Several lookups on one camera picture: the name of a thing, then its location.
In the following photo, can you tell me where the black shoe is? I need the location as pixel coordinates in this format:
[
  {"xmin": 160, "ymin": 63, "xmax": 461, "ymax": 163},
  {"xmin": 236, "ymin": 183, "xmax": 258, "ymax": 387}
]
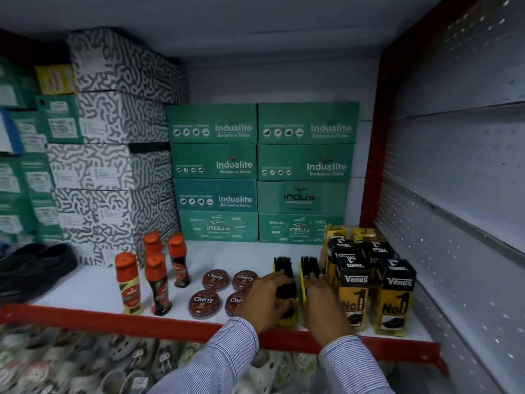
[{"xmin": 0, "ymin": 242, "xmax": 79, "ymax": 305}]

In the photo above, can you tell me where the stack of green shoe boxes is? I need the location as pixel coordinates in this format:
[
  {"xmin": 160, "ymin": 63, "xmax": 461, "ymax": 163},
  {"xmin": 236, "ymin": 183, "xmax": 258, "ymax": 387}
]
[{"xmin": 166, "ymin": 101, "xmax": 361, "ymax": 246}]

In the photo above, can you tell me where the yellow black bristle shoe brush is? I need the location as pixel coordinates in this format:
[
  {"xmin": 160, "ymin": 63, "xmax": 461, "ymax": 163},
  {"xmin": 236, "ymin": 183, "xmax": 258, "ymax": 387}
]
[
  {"xmin": 298, "ymin": 255, "xmax": 325, "ymax": 329},
  {"xmin": 273, "ymin": 255, "xmax": 300, "ymax": 329}
]

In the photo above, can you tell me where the grey white patterned shoe box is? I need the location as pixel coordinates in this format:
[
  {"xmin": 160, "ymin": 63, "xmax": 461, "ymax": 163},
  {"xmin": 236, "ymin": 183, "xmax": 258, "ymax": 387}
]
[
  {"xmin": 46, "ymin": 142, "xmax": 174, "ymax": 192},
  {"xmin": 77, "ymin": 91, "xmax": 170, "ymax": 145},
  {"xmin": 54, "ymin": 179, "xmax": 179, "ymax": 231},
  {"xmin": 62, "ymin": 219, "xmax": 182, "ymax": 268},
  {"xmin": 67, "ymin": 28, "xmax": 190, "ymax": 106}
]

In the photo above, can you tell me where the red shelf upright post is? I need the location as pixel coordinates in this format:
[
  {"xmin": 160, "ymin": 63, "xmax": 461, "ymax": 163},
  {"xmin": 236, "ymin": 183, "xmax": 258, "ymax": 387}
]
[{"xmin": 360, "ymin": 0, "xmax": 482, "ymax": 231}]

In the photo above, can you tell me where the person's right forearm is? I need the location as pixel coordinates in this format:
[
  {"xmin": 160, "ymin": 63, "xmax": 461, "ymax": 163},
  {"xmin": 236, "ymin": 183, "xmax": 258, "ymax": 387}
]
[{"xmin": 318, "ymin": 335, "xmax": 397, "ymax": 394}]

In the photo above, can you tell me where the grey perforated side panel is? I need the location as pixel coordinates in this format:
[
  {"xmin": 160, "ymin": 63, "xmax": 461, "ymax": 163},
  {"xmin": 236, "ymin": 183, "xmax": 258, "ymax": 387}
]
[{"xmin": 374, "ymin": 0, "xmax": 525, "ymax": 394}]

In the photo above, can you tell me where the person's left forearm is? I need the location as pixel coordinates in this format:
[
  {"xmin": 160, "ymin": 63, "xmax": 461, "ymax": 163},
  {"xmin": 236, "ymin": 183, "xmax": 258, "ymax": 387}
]
[{"xmin": 147, "ymin": 316, "xmax": 261, "ymax": 394}]

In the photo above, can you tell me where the stack of white-labelled green boxes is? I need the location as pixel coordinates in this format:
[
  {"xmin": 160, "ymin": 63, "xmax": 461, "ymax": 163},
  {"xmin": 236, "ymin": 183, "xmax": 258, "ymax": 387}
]
[{"xmin": 0, "ymin": 56, "xmax": 85, "ymax": 247}]

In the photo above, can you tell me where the yellow shoe box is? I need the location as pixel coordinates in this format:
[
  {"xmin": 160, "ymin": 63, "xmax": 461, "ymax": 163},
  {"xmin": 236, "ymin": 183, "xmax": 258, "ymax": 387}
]
[{"xmin": 34, "ymin": 64, "xmax": 78, "ymax": 95}]

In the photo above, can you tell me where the person's right hand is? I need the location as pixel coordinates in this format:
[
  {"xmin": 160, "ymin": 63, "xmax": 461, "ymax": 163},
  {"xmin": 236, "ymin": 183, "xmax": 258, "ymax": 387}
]
[{"xmin": 302, "ymin": 273, "xmax": 354, "ymax": 348}]

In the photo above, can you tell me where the person's left hand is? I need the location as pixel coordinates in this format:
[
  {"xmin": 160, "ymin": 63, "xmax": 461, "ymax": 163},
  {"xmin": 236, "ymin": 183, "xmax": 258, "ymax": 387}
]
[{"xmin": 236, "ymin": 271, "xmax": 299, "ymax": 335}]

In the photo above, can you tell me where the orange cap liquid polish bottle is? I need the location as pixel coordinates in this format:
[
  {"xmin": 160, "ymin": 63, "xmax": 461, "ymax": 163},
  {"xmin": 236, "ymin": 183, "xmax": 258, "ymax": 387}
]
[
  {"xmin": 167, "ymin": 232, "xmax": 192, "ymax": 289},
  {"xmin": 114, "ymin": 252, "xmax": 144, "ymax": 316},
  {"xmin": 142, "ymin": 231, "xmax": 164, "ymax": 267},
  {"xmin": 144, "ymin": 253, "xmax": 173, "ymax": 317}
]

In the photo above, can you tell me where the round brown shoe polish tin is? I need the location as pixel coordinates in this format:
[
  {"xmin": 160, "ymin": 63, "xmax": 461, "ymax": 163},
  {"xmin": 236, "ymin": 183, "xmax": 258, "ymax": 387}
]
[
  {"xmin": 224, "ymin": 291, "xmax": 249, "ymax": 317},
  {"xmin": 202, "ymin": 269, "xmax": 231, "ymax": 293},
  {"xmin": 188, "ymin": 289, "xmax": 221, "ymax": 320},
  {"xmin": 232, "ymin": 270, "xmax": 259, "ymax": 293}
]

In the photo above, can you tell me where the red shelf edge rail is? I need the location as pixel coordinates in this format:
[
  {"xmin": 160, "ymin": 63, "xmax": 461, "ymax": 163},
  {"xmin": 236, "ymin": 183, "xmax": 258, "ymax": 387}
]
[{"xmin": 0, "ymin": 303, "xmax": 449, "ymax": 376}]

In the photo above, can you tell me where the group of yellow black cartons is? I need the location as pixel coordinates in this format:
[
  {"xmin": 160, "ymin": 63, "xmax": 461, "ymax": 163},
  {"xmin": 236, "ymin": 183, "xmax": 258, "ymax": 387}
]
[{"xmin": 319, "ymin": 224, "xmax": 417, "ymax": 338}]

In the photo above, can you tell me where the blue shoe box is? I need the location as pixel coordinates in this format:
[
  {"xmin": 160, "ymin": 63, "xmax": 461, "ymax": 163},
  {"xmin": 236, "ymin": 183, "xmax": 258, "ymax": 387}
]
[{"xmin": 0, "ymin": 110, "xmax": 24, "ymax": 155}]

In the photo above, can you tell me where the pile of pale clogs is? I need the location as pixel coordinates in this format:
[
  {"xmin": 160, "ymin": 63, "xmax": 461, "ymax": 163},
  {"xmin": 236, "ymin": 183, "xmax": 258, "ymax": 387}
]
[{"xmin": 0, "ymin": 323, "xmax": 325, "ymax": 394}]

